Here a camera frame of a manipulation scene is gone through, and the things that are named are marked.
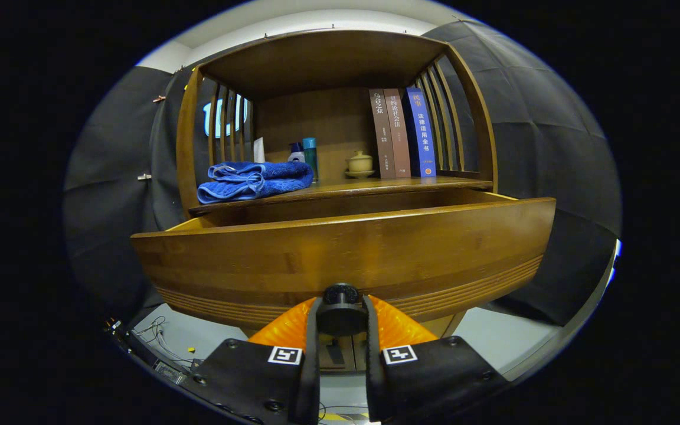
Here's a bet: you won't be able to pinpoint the wooden cabinet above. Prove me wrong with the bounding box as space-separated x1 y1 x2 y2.
175 30 499 372

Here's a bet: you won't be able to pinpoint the dark brown book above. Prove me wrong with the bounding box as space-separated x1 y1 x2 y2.
368 89 397 179

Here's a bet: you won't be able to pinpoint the black round drawer knob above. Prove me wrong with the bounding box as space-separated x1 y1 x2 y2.
316 283 369 337

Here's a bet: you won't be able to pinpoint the blue folded towel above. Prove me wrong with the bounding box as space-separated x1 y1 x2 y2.
197 161 315 205

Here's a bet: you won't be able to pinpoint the beige lidded tea bowl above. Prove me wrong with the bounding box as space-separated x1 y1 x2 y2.
345 151 376 179

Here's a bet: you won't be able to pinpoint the reddish brown book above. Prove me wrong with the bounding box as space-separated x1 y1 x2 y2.
383 89 412 178

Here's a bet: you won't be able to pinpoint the black floor cable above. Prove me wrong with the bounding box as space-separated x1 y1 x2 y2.
319 401 370 423

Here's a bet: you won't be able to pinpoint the wooden drawer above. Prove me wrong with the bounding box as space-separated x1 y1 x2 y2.
130 188 557 331

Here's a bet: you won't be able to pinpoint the wooden countertop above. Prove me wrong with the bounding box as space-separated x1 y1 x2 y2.
189 176 494 216

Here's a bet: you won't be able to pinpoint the blue book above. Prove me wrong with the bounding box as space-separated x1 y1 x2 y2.
402 87 437 178

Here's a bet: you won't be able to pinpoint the tangled grey cables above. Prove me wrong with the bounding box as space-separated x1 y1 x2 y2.
133 316 199 364

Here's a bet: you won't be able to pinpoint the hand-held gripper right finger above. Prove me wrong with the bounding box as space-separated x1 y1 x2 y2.
364 295 509 423

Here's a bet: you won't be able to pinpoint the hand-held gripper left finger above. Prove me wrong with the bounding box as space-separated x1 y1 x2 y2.
189 297 322 425

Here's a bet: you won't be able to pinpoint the teal clear bottle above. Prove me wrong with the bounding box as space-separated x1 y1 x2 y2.
303 138 319 182

